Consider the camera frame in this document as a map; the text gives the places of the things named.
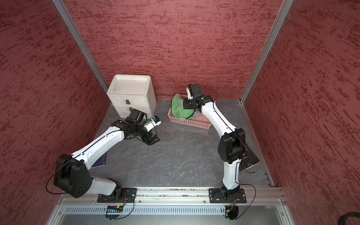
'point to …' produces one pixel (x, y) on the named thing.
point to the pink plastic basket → (201, 121)
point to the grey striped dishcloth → (193, 115)
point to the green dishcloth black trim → (177, 108)
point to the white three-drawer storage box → (126, 92)
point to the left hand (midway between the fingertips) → (153, 136)
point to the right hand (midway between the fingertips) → (186, 105)
